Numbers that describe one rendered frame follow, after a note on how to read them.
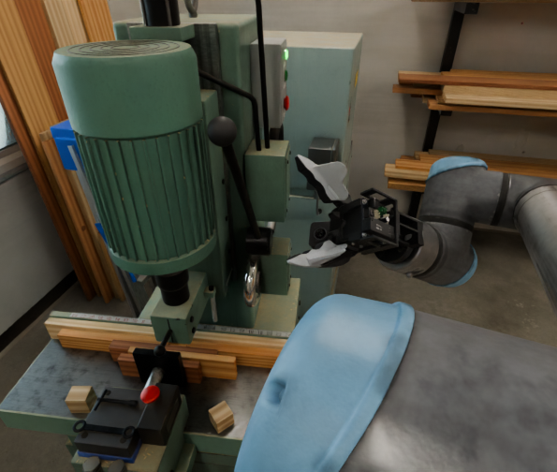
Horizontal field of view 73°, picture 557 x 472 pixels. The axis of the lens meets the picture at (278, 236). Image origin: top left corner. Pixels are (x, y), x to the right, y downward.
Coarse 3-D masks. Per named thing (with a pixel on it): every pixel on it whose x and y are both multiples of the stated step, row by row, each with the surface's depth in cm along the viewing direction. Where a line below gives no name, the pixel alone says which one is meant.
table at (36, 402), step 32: (64, 352) 82; (96, 352) 82; (32, 384) 76; (64, 384) 76; (96, 384) 76; (128, 384) 76; (192, 384) 76; (224, 384) 76; (256, 384) 76; (0, 416) 72; (32, 416) 71; (64, 416) 70; (192, 416) 70; (192, 448) 68; (224, 448) 69
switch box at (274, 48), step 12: (252, 48) 71; (264, 48) 71; (276, 48) 70; (252, 60) 72; (276, 60) 72; (252, 72) 73; (276, 72) 73; (252, 84) 75; (276, 84) 74; (276, 96) 75; (276, 108) 77; (276, 120) 78
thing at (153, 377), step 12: (144, 348) 72; (144, 360) 71; (156, 360) 71; (168, 360) 70; (180, 360) 71; (144, 372) 73; (156, 372) 71; (168, 372) 72; (180, 372) 72; (180, 384) 74
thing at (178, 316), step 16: (192, 272) 79; (192, 288) 74; (160, 304) 71; (192, 304) 71; (160, 320) 69; (176, 320) 68; (192, 320) 70; (160, 336) 71; (176, 336) 71; (192, 336) 72
